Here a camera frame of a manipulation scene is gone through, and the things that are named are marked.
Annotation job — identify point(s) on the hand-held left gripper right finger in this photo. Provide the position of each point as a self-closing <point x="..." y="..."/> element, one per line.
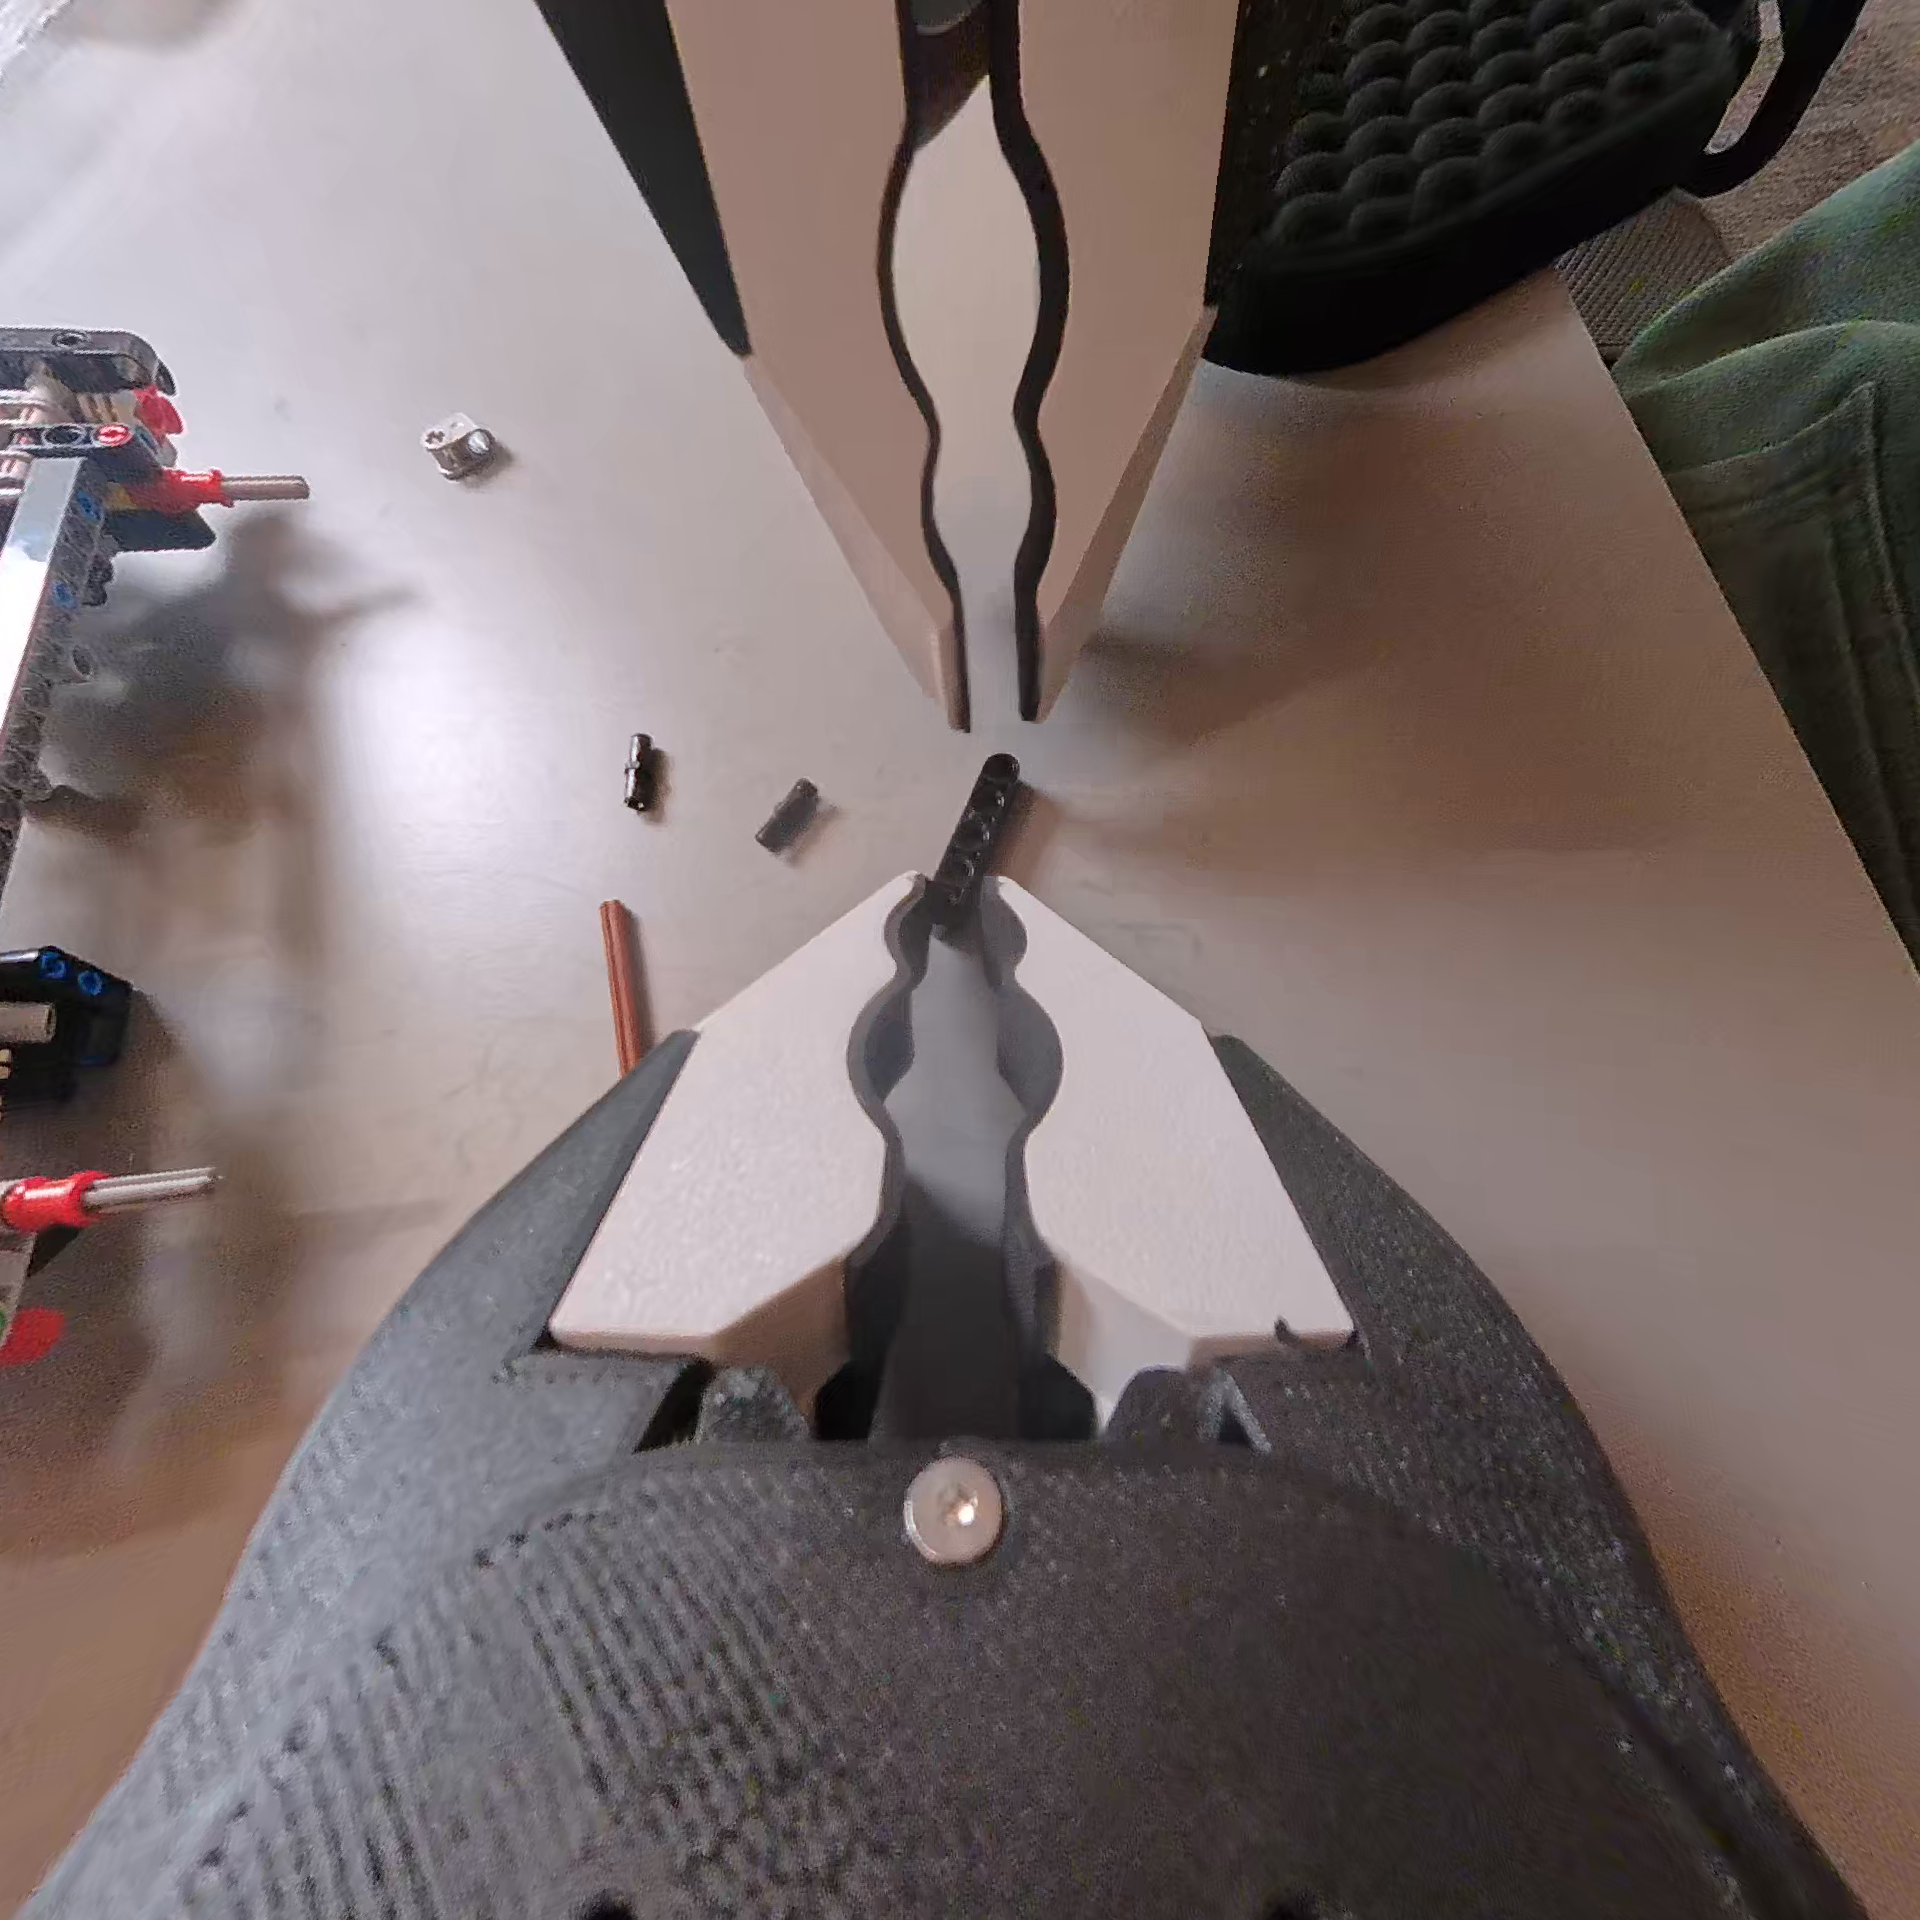
<point x="1184" y="1186"/>

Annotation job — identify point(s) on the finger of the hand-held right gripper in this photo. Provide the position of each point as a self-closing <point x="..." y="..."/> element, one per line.
<point x="1141" y="226"/>
<point x="797" y="226"/>

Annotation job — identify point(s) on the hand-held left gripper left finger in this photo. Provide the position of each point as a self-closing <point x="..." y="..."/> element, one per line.
<point x="735" y="1186"/>

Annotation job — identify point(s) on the black lego pin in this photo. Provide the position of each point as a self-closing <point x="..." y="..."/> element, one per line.
<point x="789" y="820"/>
<point x="641" y="771"/>

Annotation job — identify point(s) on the black lego beam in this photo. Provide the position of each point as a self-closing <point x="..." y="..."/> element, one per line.
<point x="975" y="849"/>

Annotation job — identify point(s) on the lego car chassis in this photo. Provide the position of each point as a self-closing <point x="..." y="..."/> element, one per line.
<point x="45" y="599"/>

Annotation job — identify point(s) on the brown lego axle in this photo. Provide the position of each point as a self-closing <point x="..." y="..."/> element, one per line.
<point x="623" y="990"/>

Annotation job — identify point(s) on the grey lego connector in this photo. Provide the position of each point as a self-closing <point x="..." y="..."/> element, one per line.
<point x="457" y="447"/>

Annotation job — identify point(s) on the black textured cushion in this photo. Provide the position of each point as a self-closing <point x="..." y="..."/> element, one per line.
<point x="1440" y="165"/>

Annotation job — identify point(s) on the person's green clothing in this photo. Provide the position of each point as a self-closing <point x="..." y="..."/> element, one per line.
<point x="1799" y="451"/>

